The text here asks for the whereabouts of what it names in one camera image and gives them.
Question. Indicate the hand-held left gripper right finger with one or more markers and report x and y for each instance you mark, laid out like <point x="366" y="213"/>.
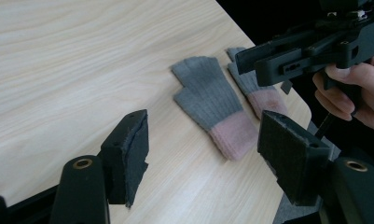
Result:
<point x="292" y="155"/>

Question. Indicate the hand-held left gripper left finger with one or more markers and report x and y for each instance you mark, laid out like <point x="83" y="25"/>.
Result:
<point x="125" y="155"/>

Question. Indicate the grey glove with pink cuff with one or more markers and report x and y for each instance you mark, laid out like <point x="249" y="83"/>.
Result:
<point x="206" y="96"/>
<point x="262" y="99"/>

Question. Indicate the grey tape tab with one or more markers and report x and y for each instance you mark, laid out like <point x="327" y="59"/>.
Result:
<point x="286" y="87"/>

